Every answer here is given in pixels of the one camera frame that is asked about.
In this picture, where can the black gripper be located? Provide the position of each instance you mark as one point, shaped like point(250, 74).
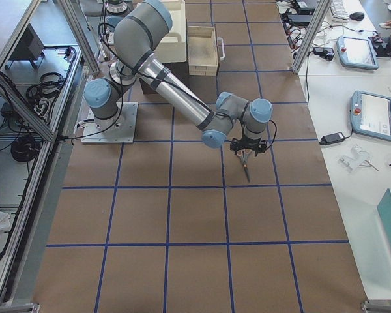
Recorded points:
point(249, 144)

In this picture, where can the grey orange handled scissors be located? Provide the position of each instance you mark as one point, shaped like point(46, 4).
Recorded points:
point(243, 156)

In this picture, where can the white drawer handle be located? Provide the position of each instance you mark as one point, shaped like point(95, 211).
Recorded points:
point(221, 47)

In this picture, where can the wooden drawer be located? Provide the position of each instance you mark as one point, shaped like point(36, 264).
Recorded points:
point(203, 57)

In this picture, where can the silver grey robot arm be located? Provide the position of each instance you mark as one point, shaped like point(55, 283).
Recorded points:
point(135, 38)

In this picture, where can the black power adapter brick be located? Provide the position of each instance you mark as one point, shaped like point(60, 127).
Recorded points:
point(331, 139)

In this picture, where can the blue teach pendant near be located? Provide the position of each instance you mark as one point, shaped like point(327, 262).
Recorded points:
point(370, 115)

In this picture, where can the blue teach pendant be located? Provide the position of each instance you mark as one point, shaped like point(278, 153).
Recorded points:
point(356, 53)
point(370, 115)

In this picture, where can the white foam tray box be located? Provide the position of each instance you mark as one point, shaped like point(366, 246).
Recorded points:
point(172, 48)

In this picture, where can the blue teach pendant far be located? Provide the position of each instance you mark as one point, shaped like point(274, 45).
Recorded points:
point(356, 53)

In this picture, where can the black computer mouse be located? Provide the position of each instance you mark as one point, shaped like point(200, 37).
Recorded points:
point(357, 16)

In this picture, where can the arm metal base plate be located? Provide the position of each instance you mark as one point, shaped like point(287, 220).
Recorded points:
point(118, 129)

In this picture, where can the aluminium frame post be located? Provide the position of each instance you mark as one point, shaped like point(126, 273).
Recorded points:
point(314, 26)

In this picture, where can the black monitor under frame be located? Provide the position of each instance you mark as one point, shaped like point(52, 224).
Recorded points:
point(29, 48)

